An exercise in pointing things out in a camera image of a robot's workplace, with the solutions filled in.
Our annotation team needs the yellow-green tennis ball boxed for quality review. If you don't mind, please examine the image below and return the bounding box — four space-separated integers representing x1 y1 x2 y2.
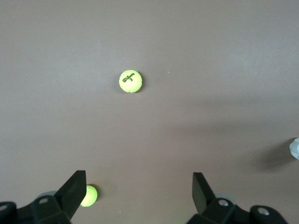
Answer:
80 184 98 207
119 69 143 94

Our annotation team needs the brown table mat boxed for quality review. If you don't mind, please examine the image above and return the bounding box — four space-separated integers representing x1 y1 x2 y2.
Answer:
0 0 299 224

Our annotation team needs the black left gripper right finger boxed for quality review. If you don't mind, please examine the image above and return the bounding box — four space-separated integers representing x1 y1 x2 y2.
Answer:
186 172 288 224

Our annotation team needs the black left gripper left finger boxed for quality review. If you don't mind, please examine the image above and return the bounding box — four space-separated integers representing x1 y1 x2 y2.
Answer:
0 171 87 224

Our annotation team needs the white and blue tennis can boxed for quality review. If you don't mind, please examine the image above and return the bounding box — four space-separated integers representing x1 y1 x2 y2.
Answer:
289 137 299 161

